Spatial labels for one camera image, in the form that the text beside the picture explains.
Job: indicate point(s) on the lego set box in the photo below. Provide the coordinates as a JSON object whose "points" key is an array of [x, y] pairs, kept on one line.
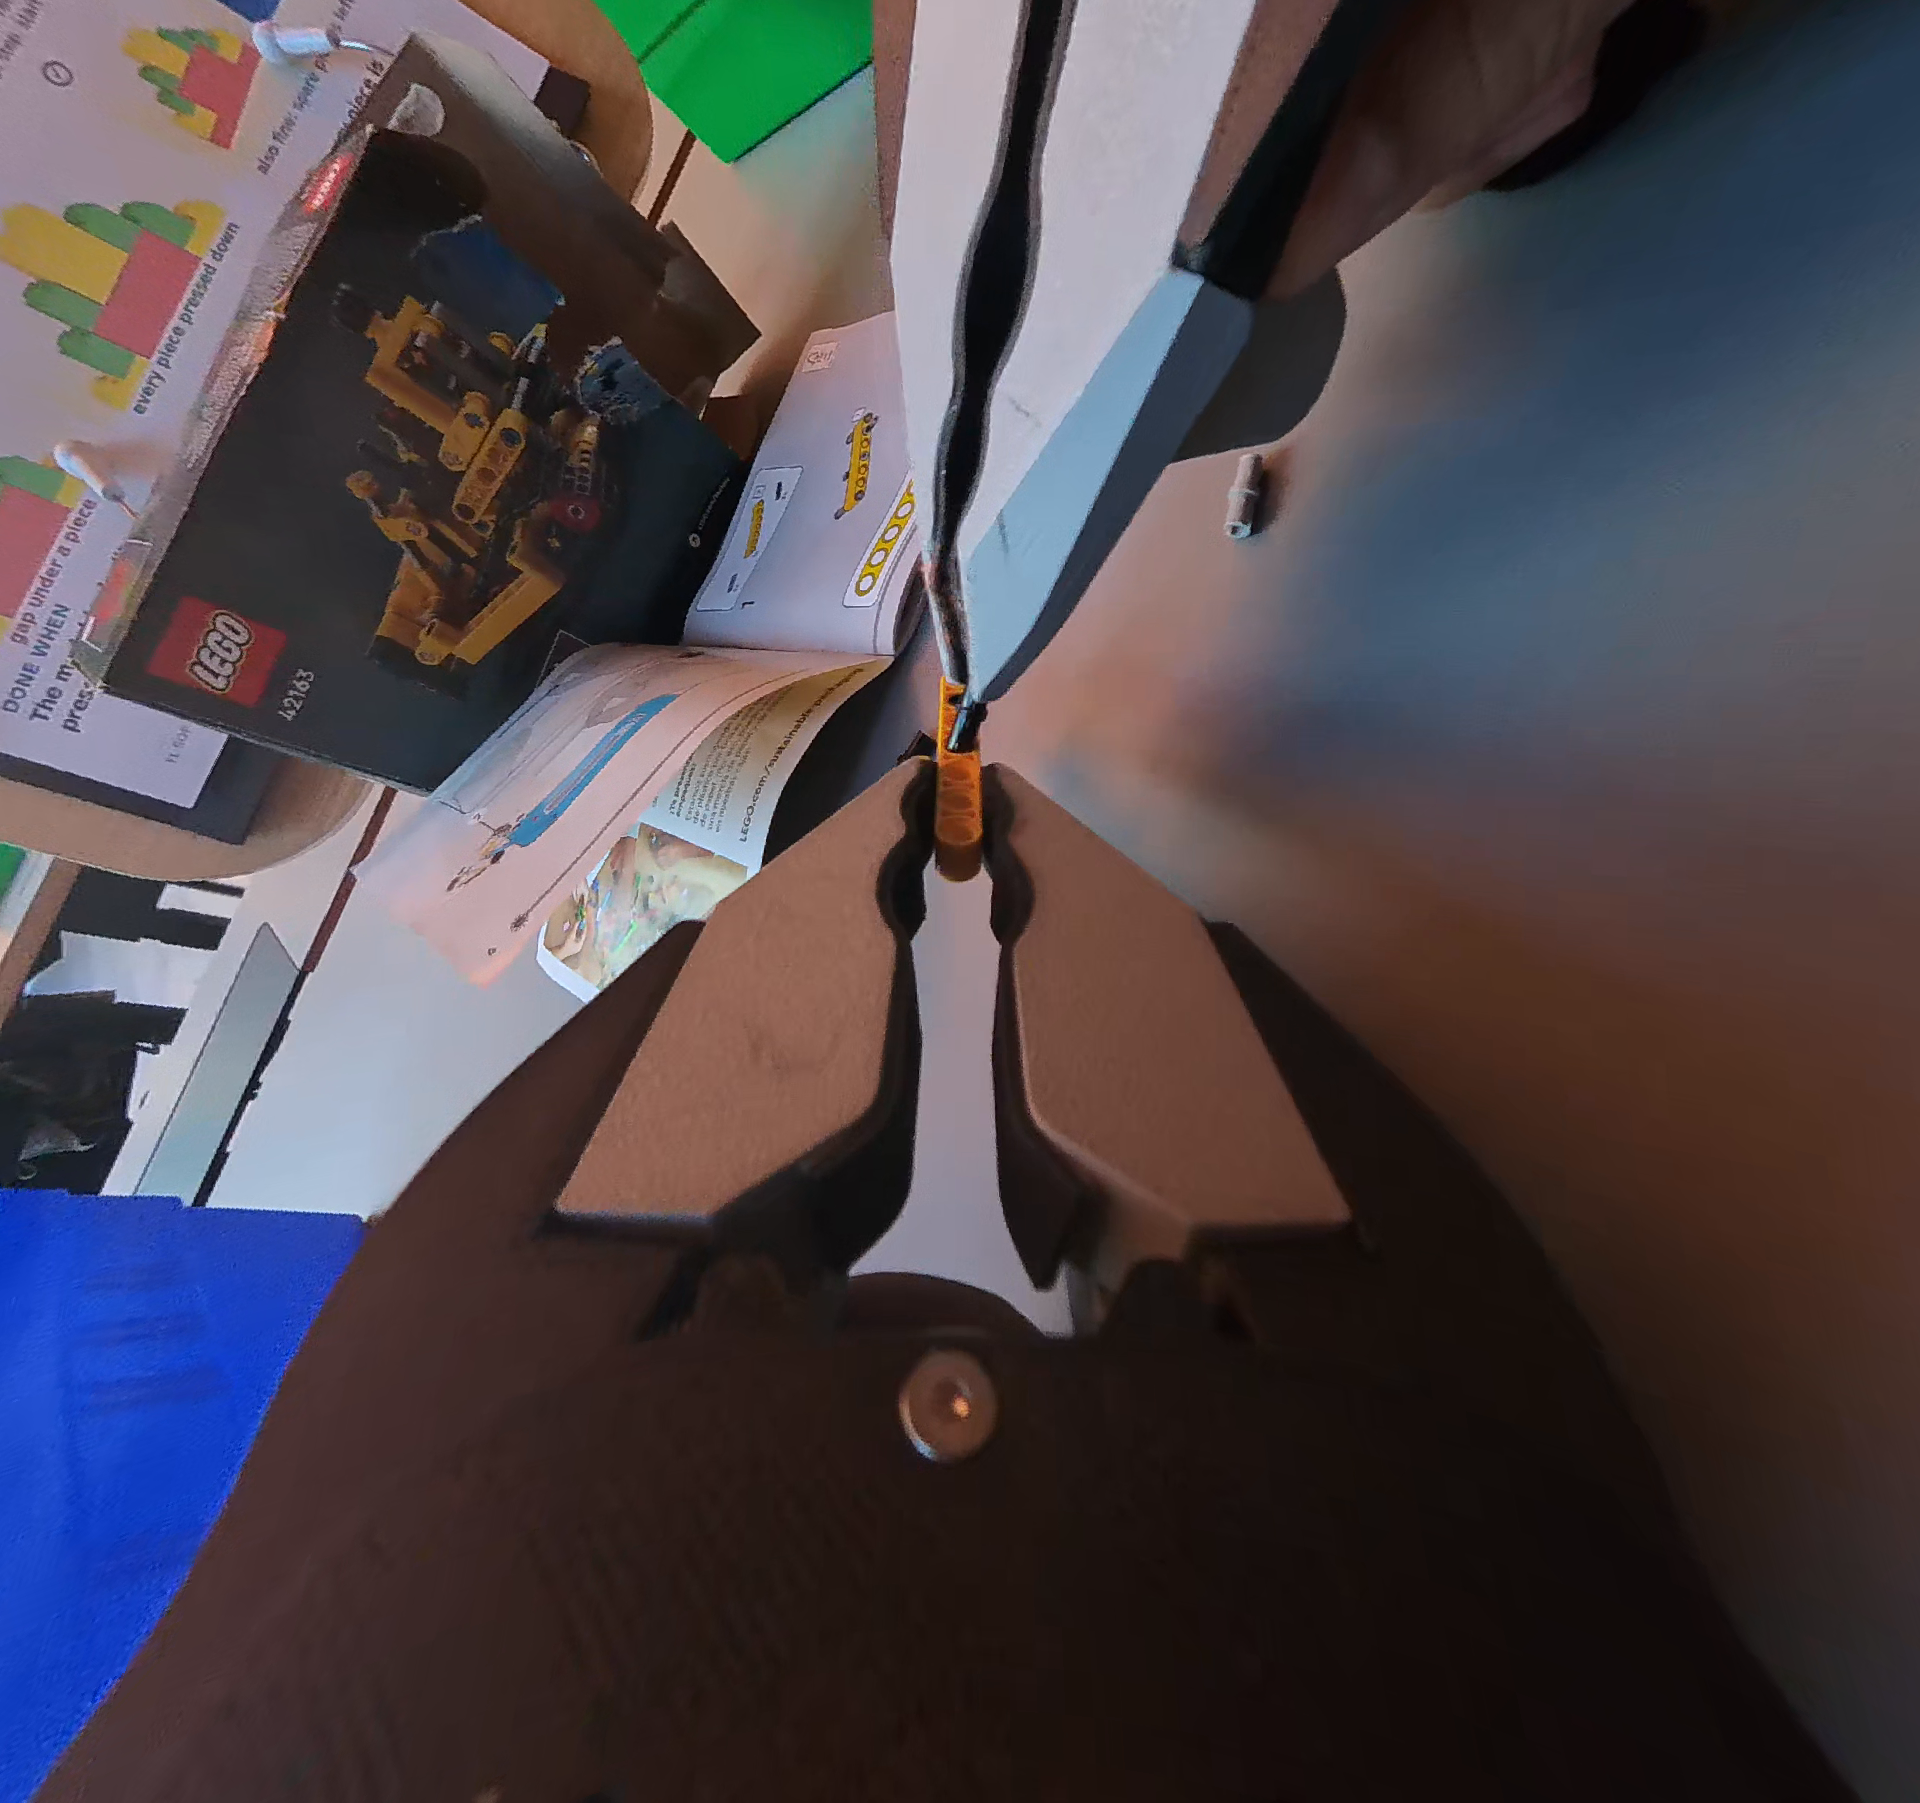
{"points": [[451, 484]]}

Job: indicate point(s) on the yellow lego beam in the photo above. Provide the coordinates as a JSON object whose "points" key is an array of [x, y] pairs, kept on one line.
{"points": [[958, 821]]}

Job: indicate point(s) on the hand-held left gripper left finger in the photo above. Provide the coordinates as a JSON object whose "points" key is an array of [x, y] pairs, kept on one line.
{"points": [[751, 1069]]}

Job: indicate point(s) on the small grey lego pin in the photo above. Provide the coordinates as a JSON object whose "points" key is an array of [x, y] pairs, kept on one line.
{"points": [[1241, 495]]}

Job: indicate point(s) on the white sheet clip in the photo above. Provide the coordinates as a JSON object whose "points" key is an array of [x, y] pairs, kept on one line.
{"points": [[95, 471], [307, 43]]}

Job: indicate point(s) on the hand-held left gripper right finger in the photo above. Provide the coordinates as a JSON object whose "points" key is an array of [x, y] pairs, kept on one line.
{"points": [[1163, 1084]]}

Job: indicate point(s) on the person's right hand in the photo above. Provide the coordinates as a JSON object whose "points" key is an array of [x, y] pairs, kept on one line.
{"points": [[1501, 19]]}

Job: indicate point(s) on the printed brick guide sheet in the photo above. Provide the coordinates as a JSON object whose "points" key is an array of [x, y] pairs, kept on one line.
{"points": [[92, 110]]}

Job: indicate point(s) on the lego instruction booklet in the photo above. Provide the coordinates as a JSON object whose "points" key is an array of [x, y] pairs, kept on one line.
{"points": [[809, 513]]}

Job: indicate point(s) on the green plastic bin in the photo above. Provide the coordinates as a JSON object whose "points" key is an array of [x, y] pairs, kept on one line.
{"points": [[721, 3]]}

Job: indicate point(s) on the grey flat panel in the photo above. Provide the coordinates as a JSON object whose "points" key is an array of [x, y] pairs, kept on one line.
{"points": [[226, 1060]]}

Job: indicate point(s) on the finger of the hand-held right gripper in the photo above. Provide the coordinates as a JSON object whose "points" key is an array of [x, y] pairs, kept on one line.
{"points": [[1142, 110], [961, 62]]}

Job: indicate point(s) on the black lego pin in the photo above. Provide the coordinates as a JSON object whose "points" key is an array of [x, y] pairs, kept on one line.
{"points": [[968, 716]]}

